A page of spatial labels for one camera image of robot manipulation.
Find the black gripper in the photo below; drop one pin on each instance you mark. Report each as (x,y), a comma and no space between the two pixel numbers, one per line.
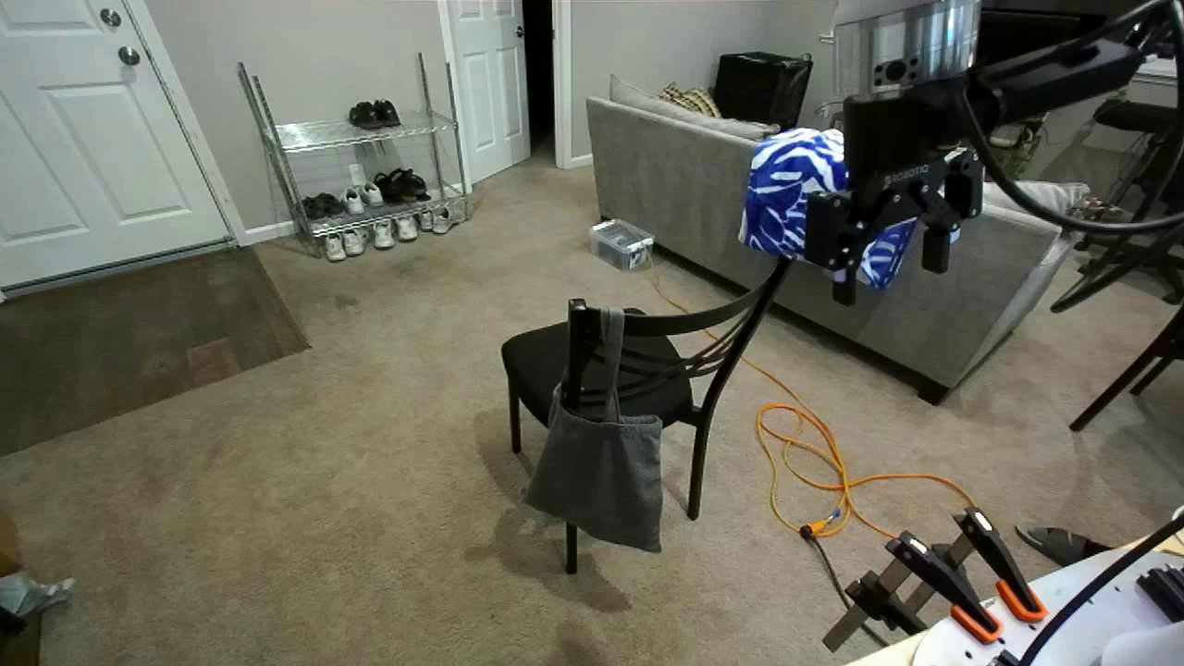
(907,160)

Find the grey tote bag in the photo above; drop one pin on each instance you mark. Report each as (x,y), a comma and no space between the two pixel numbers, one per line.
(600,471)

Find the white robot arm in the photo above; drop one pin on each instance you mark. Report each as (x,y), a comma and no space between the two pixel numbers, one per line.
(893,47)

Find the black bag on sofa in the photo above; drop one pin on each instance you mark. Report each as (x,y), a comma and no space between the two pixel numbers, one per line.
(762,86)

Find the black wooden chair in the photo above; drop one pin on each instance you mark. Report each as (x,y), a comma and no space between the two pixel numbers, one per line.
(603,386)

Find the blue white patterned cloth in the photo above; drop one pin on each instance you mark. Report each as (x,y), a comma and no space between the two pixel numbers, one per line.
(784,171)

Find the grey sofa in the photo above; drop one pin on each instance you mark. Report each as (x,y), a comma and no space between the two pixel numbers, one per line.
(685,185)

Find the black orange bar clamp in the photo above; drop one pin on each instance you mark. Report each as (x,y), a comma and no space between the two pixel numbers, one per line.
(902,586)

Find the white interior door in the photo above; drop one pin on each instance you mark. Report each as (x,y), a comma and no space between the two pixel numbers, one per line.
(489,61)

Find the black shoes top shelf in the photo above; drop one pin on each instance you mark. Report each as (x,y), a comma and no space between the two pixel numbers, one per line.
(376,116)

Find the white entry door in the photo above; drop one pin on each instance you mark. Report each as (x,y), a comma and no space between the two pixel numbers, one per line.
(93,160)

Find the dark brown door mat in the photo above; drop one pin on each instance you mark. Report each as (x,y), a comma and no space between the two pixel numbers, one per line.
(98,350)

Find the wire shoe rack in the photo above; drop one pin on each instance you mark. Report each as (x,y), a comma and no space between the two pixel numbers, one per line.
(355,190)

